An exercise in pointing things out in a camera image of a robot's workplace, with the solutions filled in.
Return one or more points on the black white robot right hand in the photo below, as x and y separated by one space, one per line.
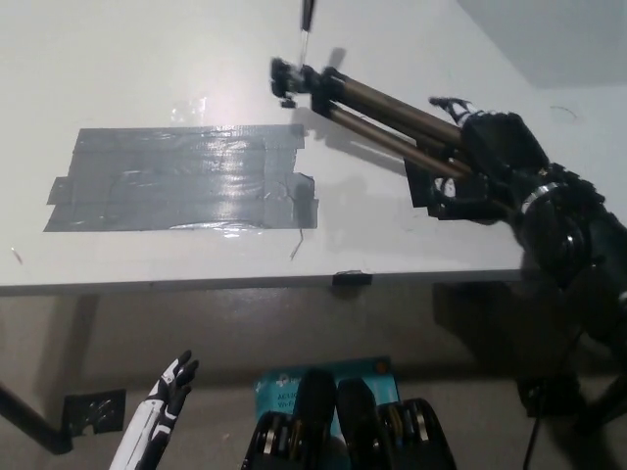
499 147

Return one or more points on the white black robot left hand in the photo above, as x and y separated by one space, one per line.
157 411

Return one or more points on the black bronze camera tripod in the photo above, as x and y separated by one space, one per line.
372 110

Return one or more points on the black tape floor patch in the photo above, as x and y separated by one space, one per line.
93 411

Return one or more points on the teal cardboard box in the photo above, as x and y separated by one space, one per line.
281 387

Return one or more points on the black table leg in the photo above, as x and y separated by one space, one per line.
29 416

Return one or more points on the black table edge clip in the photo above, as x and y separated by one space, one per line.
351 278

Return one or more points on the grey duct tape patch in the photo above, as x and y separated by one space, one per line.
183 181

